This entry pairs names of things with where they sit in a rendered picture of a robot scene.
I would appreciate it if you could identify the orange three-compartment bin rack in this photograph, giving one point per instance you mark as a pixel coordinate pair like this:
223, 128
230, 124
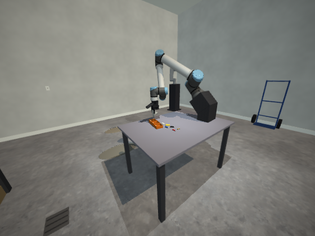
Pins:
155, 123

